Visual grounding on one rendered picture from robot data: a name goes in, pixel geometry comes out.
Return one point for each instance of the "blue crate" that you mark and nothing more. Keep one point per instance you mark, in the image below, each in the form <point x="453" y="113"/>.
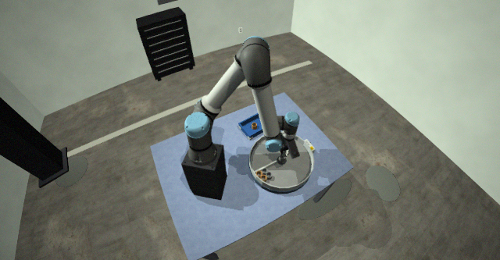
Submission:
<point x="246" y="126"/>

